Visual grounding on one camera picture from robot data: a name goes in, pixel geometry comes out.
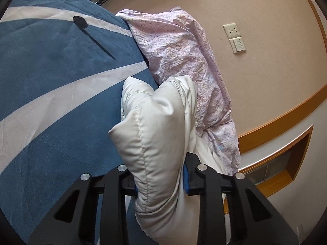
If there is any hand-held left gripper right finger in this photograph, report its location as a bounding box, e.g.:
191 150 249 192
183 153 299 245

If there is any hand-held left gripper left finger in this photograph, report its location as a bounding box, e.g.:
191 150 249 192
28 165 138 245

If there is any beige puffer jacket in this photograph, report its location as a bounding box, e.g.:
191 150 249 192
108 75 230 245

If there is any wooden framed glass door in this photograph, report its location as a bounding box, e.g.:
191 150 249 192
223 84 327 215

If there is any pink crumpled duvet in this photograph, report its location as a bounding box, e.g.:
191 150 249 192
115 7 242 176

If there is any bed with blue striped sheet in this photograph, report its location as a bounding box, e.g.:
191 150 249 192
0 0 159 245

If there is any black round disc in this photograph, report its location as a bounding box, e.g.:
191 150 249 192
73 15 89 29

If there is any cream wall light switch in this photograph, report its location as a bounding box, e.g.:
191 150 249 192
229 37 247 55

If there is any cream wall power socket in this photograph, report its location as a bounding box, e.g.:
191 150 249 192
223 23 241 39

